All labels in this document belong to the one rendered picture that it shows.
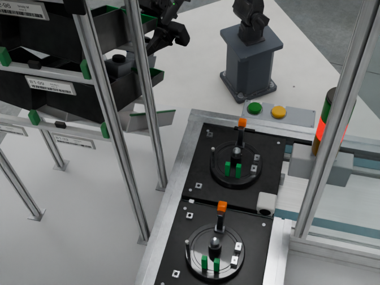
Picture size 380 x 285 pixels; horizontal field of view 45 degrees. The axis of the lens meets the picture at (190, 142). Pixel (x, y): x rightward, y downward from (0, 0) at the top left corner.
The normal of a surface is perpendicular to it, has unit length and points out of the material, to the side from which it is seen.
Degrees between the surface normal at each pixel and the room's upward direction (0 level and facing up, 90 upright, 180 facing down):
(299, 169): 90
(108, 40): 90
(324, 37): 0
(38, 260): 0
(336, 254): 90
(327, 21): 0
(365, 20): 90
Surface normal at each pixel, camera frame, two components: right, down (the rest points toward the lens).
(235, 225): -0.05, -0.59
